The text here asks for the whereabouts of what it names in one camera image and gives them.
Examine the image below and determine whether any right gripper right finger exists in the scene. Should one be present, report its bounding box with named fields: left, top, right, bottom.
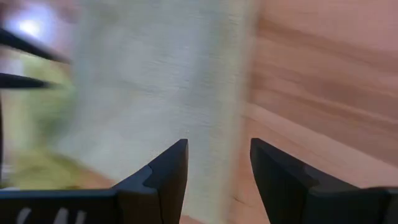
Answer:
left=250, top=138, right=398, bottom=224

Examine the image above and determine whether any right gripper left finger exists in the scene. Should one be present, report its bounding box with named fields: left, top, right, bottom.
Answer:
left=0, top=138, right=190, bottom=224

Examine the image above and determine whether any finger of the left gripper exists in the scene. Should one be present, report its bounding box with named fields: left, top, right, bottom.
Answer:
left=0, top=72, right=53, bottom=90
left=0, top=27, right=73, bottom=65

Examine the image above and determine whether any lime green microfiber towel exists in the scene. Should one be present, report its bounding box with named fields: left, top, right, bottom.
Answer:
left=0, top=51, right=85, bottom=191

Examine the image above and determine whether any pale green microfiber towel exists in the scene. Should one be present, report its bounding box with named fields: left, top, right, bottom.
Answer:
left=55, top=0, right=261, bottom=224

